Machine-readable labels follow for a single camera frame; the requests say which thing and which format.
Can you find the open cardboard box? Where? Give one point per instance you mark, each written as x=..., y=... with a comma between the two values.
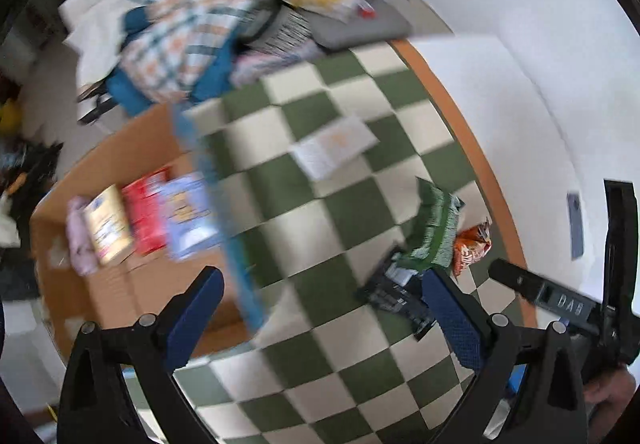
x=117, y=296

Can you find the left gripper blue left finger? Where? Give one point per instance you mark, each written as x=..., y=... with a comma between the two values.
x=185, y=317

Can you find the blue tissue pack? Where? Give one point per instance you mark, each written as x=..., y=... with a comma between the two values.
x=189, y=220

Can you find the plaid blanket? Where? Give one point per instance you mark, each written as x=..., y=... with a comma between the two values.
x=177, y=51

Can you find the green white checkered tablecloth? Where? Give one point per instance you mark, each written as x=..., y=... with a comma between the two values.
x=326, y=367

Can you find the orange snack bag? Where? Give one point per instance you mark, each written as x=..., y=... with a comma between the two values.
x=470, y=246

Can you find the person's right hand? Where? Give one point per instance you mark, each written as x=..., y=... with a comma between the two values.
x=610, y=394

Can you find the white pillow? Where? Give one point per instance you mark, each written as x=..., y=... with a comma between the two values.
x=96, y=34

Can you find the green snack bag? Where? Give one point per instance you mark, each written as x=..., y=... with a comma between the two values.
x=431, y=241

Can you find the floral pink cloth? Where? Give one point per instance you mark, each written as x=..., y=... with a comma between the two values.
x=253, y=65

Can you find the black snack bag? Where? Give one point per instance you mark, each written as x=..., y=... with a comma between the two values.
x=393, y=289

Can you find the lilac cloth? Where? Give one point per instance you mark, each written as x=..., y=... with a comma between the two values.
x=82, y=255

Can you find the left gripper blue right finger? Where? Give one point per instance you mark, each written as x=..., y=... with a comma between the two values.
x=460, y=316

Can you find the red snack bag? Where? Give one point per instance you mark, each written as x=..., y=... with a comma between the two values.
x=142, y=199

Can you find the black white patterned bag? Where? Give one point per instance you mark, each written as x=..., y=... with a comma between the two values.
x=275, y=29

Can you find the white folding bed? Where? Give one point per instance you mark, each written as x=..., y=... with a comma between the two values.
x=116, y=89

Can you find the blue smartphone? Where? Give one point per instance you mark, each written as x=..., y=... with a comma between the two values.
x=577, y=237

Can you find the beige tissue pack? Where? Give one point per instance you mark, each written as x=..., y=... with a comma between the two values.
x=109, y=227

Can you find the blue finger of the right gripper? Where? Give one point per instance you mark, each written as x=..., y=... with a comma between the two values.
x=526, y=284
x=621, y=247

